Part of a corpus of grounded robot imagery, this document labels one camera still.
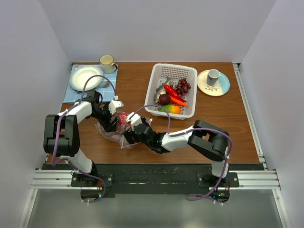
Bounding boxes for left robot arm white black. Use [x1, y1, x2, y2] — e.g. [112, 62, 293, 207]
[43, 90, 123, 187]

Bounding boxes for fake purple grapes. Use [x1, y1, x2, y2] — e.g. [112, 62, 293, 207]
[175, 78, 191, 96]

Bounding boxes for small grey cup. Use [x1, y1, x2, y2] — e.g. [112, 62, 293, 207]
[207, 69, 220, 86]

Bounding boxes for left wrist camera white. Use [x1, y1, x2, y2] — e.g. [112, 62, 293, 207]
[108, 100, 124, 115]

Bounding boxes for pastel plate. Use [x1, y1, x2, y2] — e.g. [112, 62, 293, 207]
[197, 70, 230, 96]

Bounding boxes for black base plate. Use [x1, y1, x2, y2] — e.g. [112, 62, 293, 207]
[70, 163, 265, 202]

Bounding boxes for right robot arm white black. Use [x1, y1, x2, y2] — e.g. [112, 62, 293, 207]
[123, 120, 233, 187]

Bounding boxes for fake carrot orange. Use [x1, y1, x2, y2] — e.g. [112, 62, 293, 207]
[170, 95, 188, 107]

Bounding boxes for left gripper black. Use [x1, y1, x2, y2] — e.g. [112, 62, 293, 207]
[89, 102, 120, 132]

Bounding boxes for fake dark purple fruit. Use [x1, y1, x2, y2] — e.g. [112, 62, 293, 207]
[158, 94, 171, 105]

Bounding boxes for white plastic basket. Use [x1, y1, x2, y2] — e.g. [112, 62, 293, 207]
[144, 63, 198, 120]

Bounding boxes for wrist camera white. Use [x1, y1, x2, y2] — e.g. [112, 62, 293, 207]
[108, 100, 124, 115]
[125, 112, 146, 130]

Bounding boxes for white bowl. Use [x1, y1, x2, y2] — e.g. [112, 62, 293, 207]
[69, 66, 103, 91]

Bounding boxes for fake red chili pepper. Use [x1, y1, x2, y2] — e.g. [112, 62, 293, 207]
[164, 84, 186, 102]

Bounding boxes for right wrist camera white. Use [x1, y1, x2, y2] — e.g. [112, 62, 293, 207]
[125, 112, 146, 130]

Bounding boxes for metal spoon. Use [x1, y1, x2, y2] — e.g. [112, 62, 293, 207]
[96, 81, 110, 88]

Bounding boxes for clear zip top bag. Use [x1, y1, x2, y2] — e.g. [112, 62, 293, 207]
[96, 112, 141, 149]

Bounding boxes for fake fish grey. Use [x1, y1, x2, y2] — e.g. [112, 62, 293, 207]
[153, 77, 173, 104]

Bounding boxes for aluminium frame rail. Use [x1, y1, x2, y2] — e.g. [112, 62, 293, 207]
[19, 61, 289, 228]

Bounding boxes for cream mug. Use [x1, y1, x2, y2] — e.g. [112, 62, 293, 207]
[99, 55, 118, 74]

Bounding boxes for fake red bell pepper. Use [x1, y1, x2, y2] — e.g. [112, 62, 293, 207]
[118, 112, 129, 127]

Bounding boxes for fake mango green orange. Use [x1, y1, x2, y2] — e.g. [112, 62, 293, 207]
[159, 104, 181, 114]

